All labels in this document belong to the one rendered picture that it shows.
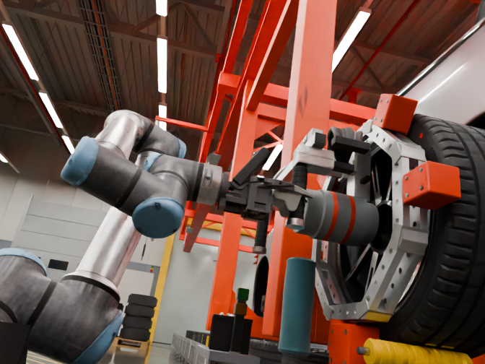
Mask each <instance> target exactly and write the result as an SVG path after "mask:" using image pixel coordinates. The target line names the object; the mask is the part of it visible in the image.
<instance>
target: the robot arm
mask: <svg viewBox="0 0 485 364"><path fill-rule="evenodd" d="M131 151H133V152H135V153H136V154H138V155H139V156H138V157H137V161H136V163H135V164H134V163H132V162H131V161H129V160H128V158H129V155H130V154H131ZM185 151H186V145H185V143H184V142H182V141H181V140H180V139H179V138H178V137H176V136H174V135H172V134H171V133H169V132H168V131H166V130H164V129H163V128H161V127H160V126H158V125H156V124H155V123H153V122H152V121H150V120H149V119H148V118H145V117H143V116H141V115H139V114H138V113H134V112H133V111H130V110H117V111H115V112H113V113H111V114H110V115H109V116H108V117H107V119H106V120H105V123H104V127H103V131H102V132H101V133H100V134H99V135H98V136H97V137H96V138H95V139H93V138H90V137H88V136H84V137H82V139H81V140H80V142H79V143H78V145H77V147H76V148H75V150H74V151H73V153H72V154H71V157H70V158H69V159H68V161H67V163H66V164H65V166H64V169H63V170H62V171H61V177H62V178H63V179H64V180H65V181H67V182H68V183H70V185H71V186H73V187H77V188H79V189H81V190H83V191H85V192H87V193H88V194H91V195H92V196H94V197H96V198H98V199H99V200H101V201H103V202H105V203H107V204H109V205H110V206H111V208H110V210H109V211H108V213H107V215H106V217H105V219H104V220H103V222H102V224H101V226H100V228H99V230H98V231H97V233H96V235H95V237H94V238H93V240H92V242H91V244H90V245H89V248H88V249H87V251H86V253H85V255H84V257H83V258H82V260H81V262H80V264H79V266H78V267H77V270H76V271H75V272H73V273H70V274H66V275H64V276H63V277H62V279H61V281H60V282H57V281H54V280H52V279H50V278H47V271H46V268H45V265H44V263H43V262H42V261H41V260H40V259H39V258H38V257H37V256H36V255H34V254H33V253H30V252H26V251H24V250H22V249H18V248H3V249H0V321H5V322H11V323H16V324H26V325H30V338H29V344H28V351H30V352H33V353H35V354H38V355H41V356H43V357H45V358H48V359H51V360H54V361H56V362H58V363H61V364H97V363H98V362H99V361H100V360H101V359H102V357H103V356H104V354H105V353H106V352H107V351H108V349H109V347H110V346H111V344H112V343H113V340H114V339H115V336H116V335H117V333H118V331H119V329H120V327H121V324H122V323H123V318H124V315H123V312H122V310H118V309H117V307H118V304H119V302H120V300H121V297H120V295H119V292H118V290H117V288H118V285H119V283H120V281H121V279H122V277H123V274H124V272H125V270H126V267H127V266H128V263H129V262H130V260H131V257H132V255H133V253H134V250H135V248H136V246H137V244H138V242H139V239H140V237H141V235H144V236H146V237H148V238H166V237H168V236H170V235H172V234H174V233H175V232H176V231H177V230H178V229H179V227H180V225H181V223H182V220H183V218H184V216H185V203H186V201H190V202H197V203H201V204H208V205H212V206H214V205H215V204H216V202H218V206H217V210H219V211H223V212H229V213H233V214H237V215H241V217H244V218H248V219H252V220H259V221H262V220H263V219H264V218H265V217H266V216H267V215H268V214H270V212H271V207H272V206H275V207H277V208H278V210H279V214H280V215H281V216H282V217H288V214H289V211H292V212H293V211H295V210H296V209H297V206H298V204H299V202H300V199H301V197H302V196H303V197H306V198H311V199H312V198H313V195H312V194H310V193H309V192H308V191H306V190H304V189H303V188H300V187H299V186H296V185H294V184H293V183H289V182H286V181H282V180H279V179H273V178H265V177H259V176H254V177H251V176H252V175H253V174H254V172H256V171H257V169H259V168H260V167H261V166H262V165H265V164H266V162H267V160H268V156H269V155H270V151H269V150H268V149H266V148H265V147H262V148H260V149H259V150H258V151H256V152H254V154H253V157H252V158H251V159H250V160H249V161H248V163H247V164H246V165H245V166H244V167H243V168H242V169H241V170H240V171H239V172H238V174H237V175H236V176H235V177H234V178H233V179H232V181H229V175H230V174H229V173H228V172H224V171H223V172H222V167H220V166H216V165H210V164H206V163H202V162H196V161H192V160H187V159H184V156H185ZM272 189H273V190H272ZM254 217H256V218H254Z"/></svg>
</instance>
